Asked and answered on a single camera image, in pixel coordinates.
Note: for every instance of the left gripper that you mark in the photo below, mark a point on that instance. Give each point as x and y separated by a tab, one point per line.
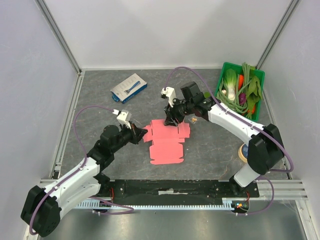
136	133

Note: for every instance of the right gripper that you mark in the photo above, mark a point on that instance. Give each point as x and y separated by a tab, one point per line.
172	114

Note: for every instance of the pink paper box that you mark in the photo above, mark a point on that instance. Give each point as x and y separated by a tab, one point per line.
166	142

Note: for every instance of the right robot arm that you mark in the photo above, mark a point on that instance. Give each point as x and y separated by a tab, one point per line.
264	142

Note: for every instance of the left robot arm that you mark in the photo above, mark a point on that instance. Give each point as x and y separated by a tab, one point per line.
44	207

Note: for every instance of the blue razor box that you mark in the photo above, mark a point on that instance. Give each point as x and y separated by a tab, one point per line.
128	88

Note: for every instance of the small plastic snack packet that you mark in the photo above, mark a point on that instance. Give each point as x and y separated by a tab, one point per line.
193	119

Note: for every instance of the toy green beans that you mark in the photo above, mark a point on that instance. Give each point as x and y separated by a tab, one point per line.
240	99

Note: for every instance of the toy bok choy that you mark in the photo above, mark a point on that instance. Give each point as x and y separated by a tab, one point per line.
227	89

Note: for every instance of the green plastic bin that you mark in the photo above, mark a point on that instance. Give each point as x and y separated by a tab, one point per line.
254	114

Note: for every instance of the masking tape roll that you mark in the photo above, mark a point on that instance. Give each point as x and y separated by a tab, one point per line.
243	153

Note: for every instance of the toy carrot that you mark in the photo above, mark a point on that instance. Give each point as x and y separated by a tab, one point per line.
240	81

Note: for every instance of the toy spinach leaf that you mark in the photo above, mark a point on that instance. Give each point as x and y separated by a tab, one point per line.
253	92

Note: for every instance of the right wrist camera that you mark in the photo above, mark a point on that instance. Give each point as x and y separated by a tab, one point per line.
169	94

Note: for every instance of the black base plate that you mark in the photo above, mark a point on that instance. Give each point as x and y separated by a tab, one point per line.
136	192

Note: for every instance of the slotted cable duct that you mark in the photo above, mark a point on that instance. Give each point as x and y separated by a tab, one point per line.
227	204

